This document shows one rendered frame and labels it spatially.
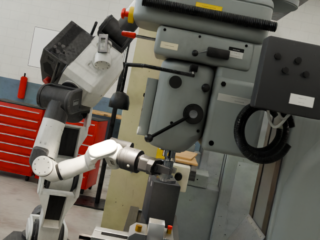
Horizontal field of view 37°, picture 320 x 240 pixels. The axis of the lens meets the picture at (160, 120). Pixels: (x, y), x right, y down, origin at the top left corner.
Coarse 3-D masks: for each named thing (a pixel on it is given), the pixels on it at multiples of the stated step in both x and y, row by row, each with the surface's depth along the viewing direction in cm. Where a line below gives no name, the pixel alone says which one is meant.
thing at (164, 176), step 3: (162, 162) 173; (162, 165) 173; (165, 165) 173; (168, 165) 173; (171, 165) 173; (171, 168) 174; (171, 171) 174; (159, 174) 174; (162, 174) 173; (165, 174) 173; (159, 177) 174; (162, 177) 173; (165, 177) 173; (168, 177) 173
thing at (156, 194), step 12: (156, 180) 208; (168, 180) 207; (156, 192) 205; (168, 192) 206; (144, 204) 221; (156, 204) 205; (168, 204) 206; (144, 216) 213; (156, 216) 206; (168, 216) 206
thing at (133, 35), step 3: (123, 33) 182; (126, 33) 182; (129, 33) 182; (132, 33) 182; (135, 33) 182; (126, 36) 182; (129, 36) 182; (132, 36) 182; (135, 36) 182; (138, 36) 182; (141, 36) 182; (144, 36) 182; (147, 39) 182; (150, 39) 182; (153, 39) 182
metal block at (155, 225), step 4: (152, 220) 158; (156, 220) 159; (160, 220) 160; (164, 220) 161; (148, 224) 161; (152, 224) 156; (156, 224) 156; (160, 224) 156; (164, 224) 156; (148, 228) 156; (152, 228) 156; (156, 228) 156; (160, 228) 156; (148, 232) 156; (152, 232) 156; (156, 232) 156; (160, 232) 156; (148, 236) 156; (152, 236) 156; (156, 236) 156; (160, 236) 156
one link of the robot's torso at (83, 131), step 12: (84, 120) 237; (72, 132) 231; (84, 132) 229; (60, 144) 231; (72, 144) 233; (60, 156) 229; (72, 156) 234; (48, 180) 226; (60, 180) 227; (72, 180) 229
